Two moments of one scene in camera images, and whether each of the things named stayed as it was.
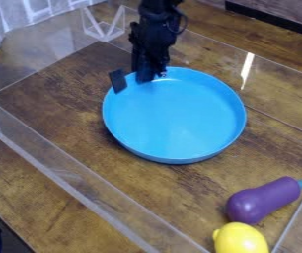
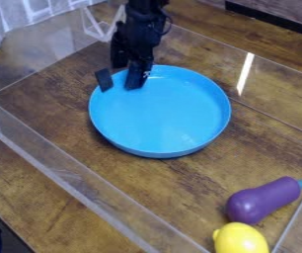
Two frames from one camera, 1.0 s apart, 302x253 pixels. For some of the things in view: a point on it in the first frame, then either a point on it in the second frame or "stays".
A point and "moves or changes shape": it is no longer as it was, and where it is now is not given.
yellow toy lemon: [239, 237] stays
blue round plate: [179, 119] moves or changes shape
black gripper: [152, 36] to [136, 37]
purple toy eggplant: [251, 205] stays
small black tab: [119, 80] to [104, 79]
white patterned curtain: [5, 15] stays
